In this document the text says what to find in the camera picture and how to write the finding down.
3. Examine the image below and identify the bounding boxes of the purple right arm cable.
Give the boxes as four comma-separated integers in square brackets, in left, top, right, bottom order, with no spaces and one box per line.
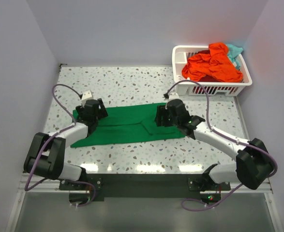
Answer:
[164,81,279,211]

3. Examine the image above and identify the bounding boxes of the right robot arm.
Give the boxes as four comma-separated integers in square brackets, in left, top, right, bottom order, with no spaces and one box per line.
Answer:
[155,99,277,190]

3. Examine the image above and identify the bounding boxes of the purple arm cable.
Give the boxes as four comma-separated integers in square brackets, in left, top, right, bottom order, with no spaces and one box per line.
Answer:
[24,84,97,207]
[164,81,279,211]

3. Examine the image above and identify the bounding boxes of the orange t-shirt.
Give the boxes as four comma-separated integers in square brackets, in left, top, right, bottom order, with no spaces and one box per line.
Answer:
[181,43,243,83]

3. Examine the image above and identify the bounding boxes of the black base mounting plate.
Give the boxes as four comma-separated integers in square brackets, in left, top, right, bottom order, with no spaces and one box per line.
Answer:
[59,174,231,204]

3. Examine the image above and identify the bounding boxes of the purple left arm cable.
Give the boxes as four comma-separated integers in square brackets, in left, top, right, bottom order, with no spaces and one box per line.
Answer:
[24,84,97,207]

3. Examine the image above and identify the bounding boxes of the teal t-shirt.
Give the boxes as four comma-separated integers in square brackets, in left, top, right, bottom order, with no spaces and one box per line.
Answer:
[226,44,243,67]

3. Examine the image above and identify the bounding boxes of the aluminium frame rail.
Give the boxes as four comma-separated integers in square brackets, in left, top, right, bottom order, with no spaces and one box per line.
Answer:
[17,169,67,194]

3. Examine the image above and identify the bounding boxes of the green t-shirt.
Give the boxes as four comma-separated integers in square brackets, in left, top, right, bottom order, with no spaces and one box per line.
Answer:
[71,103,185,148]

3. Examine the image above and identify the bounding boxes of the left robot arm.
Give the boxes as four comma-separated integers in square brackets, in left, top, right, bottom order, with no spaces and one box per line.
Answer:
[23,99,108,190]

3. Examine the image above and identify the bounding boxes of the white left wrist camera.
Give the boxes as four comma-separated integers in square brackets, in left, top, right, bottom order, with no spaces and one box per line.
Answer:
[80,89,93,105]

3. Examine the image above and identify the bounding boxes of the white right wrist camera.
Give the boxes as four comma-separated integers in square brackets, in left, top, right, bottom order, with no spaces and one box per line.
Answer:
[164,92,180,102]

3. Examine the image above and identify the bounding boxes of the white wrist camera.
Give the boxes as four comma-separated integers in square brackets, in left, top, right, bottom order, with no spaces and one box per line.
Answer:
[164,92,180,102]
[80,89,93,105]

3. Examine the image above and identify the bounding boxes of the white plastic basket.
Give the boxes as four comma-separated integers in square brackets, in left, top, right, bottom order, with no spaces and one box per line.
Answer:
[172,42,253,96]

